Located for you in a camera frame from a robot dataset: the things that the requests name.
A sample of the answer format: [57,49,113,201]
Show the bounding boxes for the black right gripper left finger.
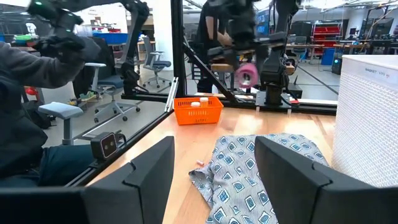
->
[81,135,176,224]

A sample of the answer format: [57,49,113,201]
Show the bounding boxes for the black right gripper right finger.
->
[254,136,374,224]

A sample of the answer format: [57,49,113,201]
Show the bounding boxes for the pink bandage roll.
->
[234,62,260,90]

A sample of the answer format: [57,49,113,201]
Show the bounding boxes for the grey patterned cloth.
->
[188,133,331,224]

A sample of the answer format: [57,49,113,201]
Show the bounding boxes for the wooden workbench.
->
[210,63,296,75]

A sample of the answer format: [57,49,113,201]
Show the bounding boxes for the person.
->
[0,34,103,188]
[195,0,234,94]

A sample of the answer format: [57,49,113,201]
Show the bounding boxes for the red shelf rack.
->
[312,22,343,56]

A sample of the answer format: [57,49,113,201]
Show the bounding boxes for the orange plastic basket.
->
[173,96,224,126]

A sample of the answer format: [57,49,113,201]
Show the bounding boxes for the grey office chair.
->
[141,36,173,89]

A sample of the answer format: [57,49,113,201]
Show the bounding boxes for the white plastic storage basket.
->
[330,54,398,189]

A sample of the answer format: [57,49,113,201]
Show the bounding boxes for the grey chair armrest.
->
[37,101,85,146]

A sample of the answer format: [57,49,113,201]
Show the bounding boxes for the blue seat office chair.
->
[83,62,142,123]

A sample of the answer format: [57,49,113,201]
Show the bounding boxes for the blue storage bin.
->
[92,32,129,45]

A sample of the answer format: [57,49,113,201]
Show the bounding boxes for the black table camera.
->
[90,131,119,161]

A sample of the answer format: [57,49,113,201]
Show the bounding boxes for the black table frame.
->
[63,0,339,188]

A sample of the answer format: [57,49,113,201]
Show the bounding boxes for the silver aluminium rail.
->
[164,77,180,113]

